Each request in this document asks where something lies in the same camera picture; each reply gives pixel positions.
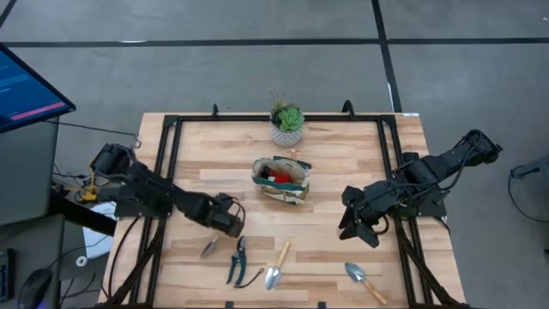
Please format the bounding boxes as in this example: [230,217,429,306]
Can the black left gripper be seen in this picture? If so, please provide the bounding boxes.
[188,192,247,239]

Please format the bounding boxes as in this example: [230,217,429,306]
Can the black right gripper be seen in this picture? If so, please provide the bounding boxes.
[337,179,408,249]

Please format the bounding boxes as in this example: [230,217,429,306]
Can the narrow steel transplanter trowel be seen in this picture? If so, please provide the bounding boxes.
[199,233,220,260]

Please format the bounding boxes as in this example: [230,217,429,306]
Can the wide steel trowel wooden handle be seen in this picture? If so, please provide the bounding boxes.
[343,261,389,306]

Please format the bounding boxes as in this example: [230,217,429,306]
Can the beige green canvas gardening bag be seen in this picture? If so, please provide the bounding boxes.
[250,154,313,206]

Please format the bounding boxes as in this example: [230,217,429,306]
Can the red garden item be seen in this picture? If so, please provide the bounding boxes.
[268,170,294,185]

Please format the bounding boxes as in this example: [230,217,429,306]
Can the white triangle-pattern plant pot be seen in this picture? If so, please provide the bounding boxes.
[268,121,304,148]

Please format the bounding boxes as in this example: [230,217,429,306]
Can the green succulent plant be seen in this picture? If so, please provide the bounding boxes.
[277,105,306,133]

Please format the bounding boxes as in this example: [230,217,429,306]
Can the spiky air plant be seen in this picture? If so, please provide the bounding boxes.
[268,89,289,117]

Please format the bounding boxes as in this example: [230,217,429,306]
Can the white paper sheet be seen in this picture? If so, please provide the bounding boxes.
[81,201,118,260]

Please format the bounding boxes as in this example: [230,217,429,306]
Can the yellow clamp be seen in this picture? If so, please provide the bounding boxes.
[81,171,100,203]

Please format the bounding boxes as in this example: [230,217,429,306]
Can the black computer mouse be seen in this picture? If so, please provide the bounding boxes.
[16,268,53,309]

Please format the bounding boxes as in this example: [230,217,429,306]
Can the black keyboard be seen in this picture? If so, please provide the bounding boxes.
[0,248,14,304]

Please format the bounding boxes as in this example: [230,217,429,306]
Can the blue-screen computer monitor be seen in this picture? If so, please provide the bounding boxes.
[0,42,77,134]

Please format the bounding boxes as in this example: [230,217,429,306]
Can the green-handled pruning shears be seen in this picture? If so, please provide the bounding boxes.
[226,234,248,287]

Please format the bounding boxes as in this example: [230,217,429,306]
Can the thin black cord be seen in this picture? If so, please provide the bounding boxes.
[232,267,266,288]

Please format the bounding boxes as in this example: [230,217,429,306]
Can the black aluminium table frame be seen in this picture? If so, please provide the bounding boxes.
[98,99,471,309]

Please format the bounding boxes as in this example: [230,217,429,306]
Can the black floor cable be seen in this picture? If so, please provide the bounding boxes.
[508,162,549,224]

